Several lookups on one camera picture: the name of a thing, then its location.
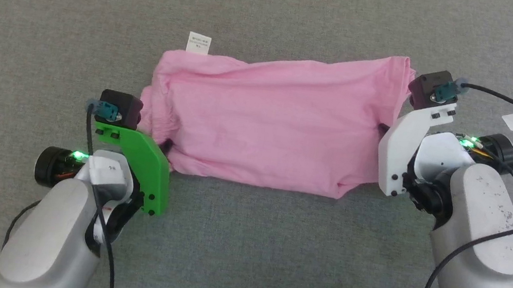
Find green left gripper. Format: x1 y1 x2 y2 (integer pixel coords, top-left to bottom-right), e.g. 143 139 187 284
83 121 177 218

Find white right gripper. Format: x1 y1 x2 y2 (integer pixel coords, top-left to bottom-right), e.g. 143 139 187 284
370 94 459 204

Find pink cloth garment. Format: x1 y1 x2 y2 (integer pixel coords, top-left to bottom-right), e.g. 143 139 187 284
131 25 418 207

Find grey fabric sofa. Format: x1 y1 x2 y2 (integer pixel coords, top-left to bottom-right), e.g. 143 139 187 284
0 0 513 288

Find black left camera cable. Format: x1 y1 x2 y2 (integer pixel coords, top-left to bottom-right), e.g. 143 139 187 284
64 98 137 288

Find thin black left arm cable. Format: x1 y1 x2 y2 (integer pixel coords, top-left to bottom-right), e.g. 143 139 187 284
2 196 42 255

